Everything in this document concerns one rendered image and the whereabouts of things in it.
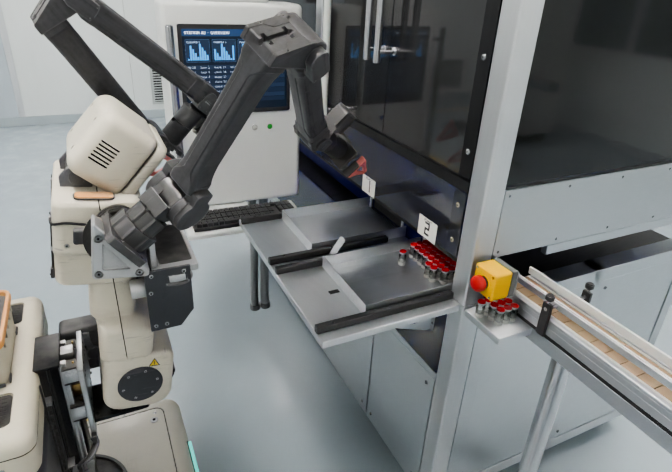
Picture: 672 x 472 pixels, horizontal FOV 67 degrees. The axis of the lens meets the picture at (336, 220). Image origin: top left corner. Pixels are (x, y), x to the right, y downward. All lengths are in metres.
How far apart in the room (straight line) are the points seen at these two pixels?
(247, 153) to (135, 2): 4.56
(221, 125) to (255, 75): 0.11
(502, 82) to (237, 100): 0.59
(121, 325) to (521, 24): 1.09
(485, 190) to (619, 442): 1.53
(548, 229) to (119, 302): 1.09
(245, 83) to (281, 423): 1.62
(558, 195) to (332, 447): 1.29
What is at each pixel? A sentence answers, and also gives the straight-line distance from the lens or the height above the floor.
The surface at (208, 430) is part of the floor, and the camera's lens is 2.23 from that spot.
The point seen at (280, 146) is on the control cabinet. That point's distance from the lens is 2.05.
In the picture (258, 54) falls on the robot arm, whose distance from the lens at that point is 0.83.
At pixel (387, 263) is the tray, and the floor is 0.88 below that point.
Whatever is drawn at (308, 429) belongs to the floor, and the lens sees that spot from 2.20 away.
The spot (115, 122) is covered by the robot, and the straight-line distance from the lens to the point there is 1.08.
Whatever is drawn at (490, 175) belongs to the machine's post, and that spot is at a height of 1.25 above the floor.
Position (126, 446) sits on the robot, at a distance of 1.87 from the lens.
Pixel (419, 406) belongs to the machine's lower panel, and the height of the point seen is 0.43.
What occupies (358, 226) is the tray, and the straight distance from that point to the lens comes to 1.72.
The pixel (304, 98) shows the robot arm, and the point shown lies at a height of 1.43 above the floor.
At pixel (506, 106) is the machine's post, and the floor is 1.41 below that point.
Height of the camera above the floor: 1.65
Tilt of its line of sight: 26 degrees down
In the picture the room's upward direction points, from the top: 3 degrees clockwise
